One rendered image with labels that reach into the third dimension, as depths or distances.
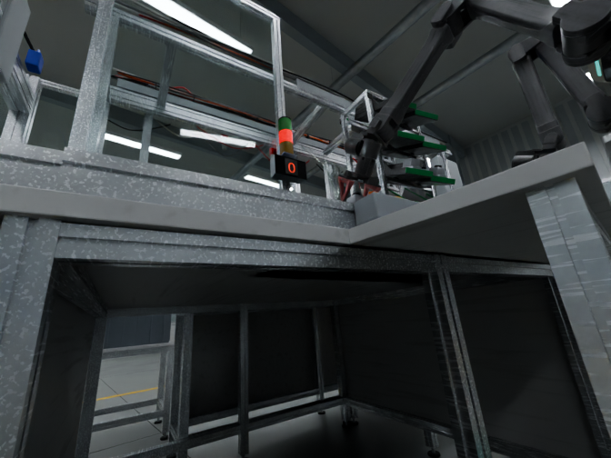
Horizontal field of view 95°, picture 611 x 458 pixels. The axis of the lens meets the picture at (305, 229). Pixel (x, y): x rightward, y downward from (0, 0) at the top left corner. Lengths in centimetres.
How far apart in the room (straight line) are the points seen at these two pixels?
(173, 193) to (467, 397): 69
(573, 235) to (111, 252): 51
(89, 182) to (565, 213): 60
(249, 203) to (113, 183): 21
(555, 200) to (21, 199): 58
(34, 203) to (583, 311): 58
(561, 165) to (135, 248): 49
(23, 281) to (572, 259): 57
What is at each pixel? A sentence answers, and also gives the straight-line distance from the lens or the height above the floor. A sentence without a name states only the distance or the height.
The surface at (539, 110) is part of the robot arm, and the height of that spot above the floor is 134.
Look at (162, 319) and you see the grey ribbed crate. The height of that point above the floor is 79.
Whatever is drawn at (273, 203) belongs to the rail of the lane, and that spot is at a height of 93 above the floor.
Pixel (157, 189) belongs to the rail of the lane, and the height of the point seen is 92.
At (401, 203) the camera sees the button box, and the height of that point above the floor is 95.
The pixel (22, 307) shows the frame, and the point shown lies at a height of 74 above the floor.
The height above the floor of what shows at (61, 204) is 84.
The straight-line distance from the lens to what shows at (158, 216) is 40.
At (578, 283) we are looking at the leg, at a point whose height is 72.
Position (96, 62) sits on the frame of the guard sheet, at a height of 141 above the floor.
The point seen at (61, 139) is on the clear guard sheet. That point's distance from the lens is 195.
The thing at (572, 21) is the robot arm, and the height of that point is 124.
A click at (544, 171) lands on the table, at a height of 84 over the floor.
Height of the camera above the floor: 70
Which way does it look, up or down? 18 degrees up
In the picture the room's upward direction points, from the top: 5 degrees counter-clockwise
